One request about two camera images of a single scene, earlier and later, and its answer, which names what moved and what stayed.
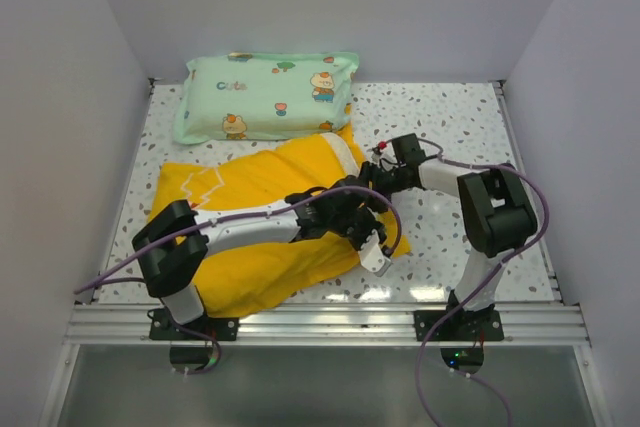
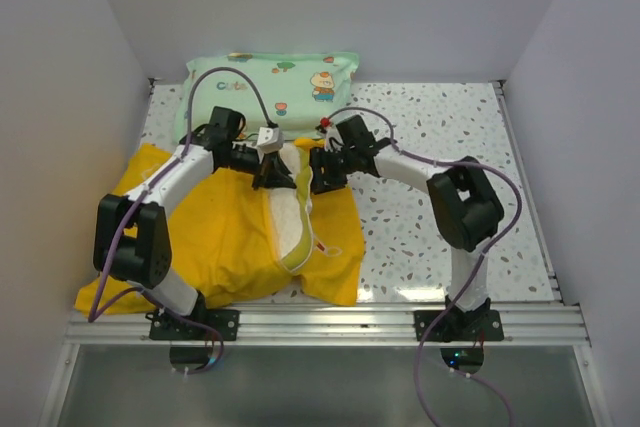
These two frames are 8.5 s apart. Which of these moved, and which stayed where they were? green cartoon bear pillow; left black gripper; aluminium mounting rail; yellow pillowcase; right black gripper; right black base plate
Moved: yellow pillowcase; right black gripper; left black gripper
Stayed: right black base plate; aluminium mounting rail; green cartoon bear pillow
